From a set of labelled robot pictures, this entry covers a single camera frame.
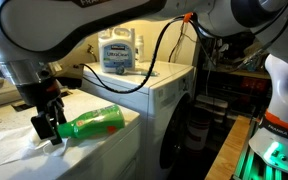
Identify large white detergent jug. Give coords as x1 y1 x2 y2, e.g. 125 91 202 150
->
97 26 137 74

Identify white top-load laundry machine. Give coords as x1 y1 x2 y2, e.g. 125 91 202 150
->
0 61 142 180

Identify metal robot mount frame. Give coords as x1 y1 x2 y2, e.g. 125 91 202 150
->
232 119 288 180

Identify red boxes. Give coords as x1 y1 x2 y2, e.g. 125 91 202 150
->
239 76 272 93

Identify green handled brush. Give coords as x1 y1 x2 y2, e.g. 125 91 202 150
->
115 65 159 77

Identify stacked white storage bins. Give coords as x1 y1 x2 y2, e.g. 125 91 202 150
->
195 93 230 118

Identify white paper cloth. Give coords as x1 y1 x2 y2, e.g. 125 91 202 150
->
0 124 72 172

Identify wooden storage shelf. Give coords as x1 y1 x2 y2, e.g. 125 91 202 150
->
203 64 272 81

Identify metal water valve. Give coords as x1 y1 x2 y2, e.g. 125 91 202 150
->
86 43 97 63

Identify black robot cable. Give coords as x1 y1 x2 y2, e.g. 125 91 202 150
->
79 13 194 95

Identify wooden table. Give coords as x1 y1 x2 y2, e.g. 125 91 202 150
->
204 115 252 180

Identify black wall cables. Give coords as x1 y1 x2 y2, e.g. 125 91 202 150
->
168 21 189 65

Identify green plastic bottle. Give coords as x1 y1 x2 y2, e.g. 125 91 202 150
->
56 103 127 140

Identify small white detergent bottle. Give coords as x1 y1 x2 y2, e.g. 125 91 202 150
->
135 34 145 64

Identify striped bucket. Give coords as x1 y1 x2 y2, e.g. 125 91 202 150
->
185 114 212 156

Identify white front-load washer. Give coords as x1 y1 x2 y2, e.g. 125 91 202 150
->
80 60 197 180

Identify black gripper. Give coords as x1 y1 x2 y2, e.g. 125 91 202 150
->
15 77 68 146

